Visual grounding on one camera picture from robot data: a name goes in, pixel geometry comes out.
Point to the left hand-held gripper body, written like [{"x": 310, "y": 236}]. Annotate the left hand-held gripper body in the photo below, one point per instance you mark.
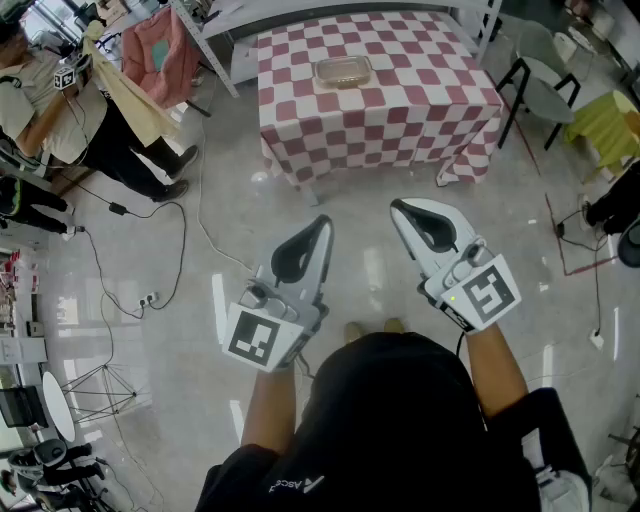
[{"x": 270, "y": 330}]

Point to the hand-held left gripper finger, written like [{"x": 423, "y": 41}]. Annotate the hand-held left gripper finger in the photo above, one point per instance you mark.
[
  {"x": 287, "y": 272},
  {"x": 320, "y": 265}
]

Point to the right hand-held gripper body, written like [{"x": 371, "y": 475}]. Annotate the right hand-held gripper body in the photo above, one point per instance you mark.
[{"x": 480, "y": 295}]

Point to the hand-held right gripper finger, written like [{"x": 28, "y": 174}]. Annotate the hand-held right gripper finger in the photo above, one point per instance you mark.
[
  {"x": 450, "y": 215},
  {"x": 415, "y": 250}
]

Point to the clear plastic food container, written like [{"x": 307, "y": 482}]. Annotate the clear plastic food container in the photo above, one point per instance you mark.
[{"x": 343, "y": 72}]

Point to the person's left forearm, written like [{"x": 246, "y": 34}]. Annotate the person's left forearm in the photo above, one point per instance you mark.
[{"x": 270, "y": 410}]

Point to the person's right forearm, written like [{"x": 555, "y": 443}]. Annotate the person's right forearm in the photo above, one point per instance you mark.
[{"x": 497, "y": 370}]

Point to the person's left shoe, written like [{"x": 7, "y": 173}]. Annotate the person's left shoe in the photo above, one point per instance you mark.
[{"x": 354, "y": 331}]

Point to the person's shoe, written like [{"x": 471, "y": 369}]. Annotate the person's shoe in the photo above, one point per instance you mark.
[
  {"x": 354, "y": 331},
  {"x": 393, "y": 326}
]

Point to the person's right shoe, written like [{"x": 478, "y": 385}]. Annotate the person's right shoe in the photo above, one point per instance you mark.
[{"x": 393, "y": 326}]

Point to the table with checkered cloth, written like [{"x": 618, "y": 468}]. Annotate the table with checkered cloth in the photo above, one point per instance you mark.
[{"x": 400, "y": 105}]

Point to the white power strip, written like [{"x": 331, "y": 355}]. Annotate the white power strip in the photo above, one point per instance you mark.
[{"x": 149, "y": 299}]

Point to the person's black shirt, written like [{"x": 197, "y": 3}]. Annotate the person's black shirt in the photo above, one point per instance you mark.
[{"x": 395, "y": 425}]

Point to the black round stool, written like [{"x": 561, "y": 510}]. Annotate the black round stool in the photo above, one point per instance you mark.
[{"x": 631, "y": 247}]

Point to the grey chair with black legs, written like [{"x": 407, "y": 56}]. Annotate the grey chair with black legs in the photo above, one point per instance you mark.
[{"x": 542, "y": 85}]

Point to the black power adapter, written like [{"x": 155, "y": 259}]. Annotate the black power adapter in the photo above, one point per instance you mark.
[{"x": 118, "y": 208}]

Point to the white grey waist pack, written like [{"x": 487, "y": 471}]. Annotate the white grey waist pack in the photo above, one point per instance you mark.
[{"x": 555, "y": 485}]

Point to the white round side table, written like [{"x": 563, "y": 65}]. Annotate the white round side table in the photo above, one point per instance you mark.
[{"x": 59, "y": 407}]

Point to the wooden cabinet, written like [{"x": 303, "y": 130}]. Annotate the wooden cabinet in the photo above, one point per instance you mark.
[{"x": 72, "y": 180}]

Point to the pale yellow cloth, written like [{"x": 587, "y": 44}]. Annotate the pale yellow cloth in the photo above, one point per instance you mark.
[{"x": 127, "y": 100}]

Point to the pink cloth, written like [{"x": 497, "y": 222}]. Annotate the pink cloth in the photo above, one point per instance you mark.
[{"x": 160, "y": 60}]

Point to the black laptop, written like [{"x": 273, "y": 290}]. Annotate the black laptop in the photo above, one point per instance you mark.
[{"x": 22, "y": 407}]

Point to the white wall plug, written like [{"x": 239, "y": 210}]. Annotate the white wall plug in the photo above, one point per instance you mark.
[{"x": 596, "y": 339}]

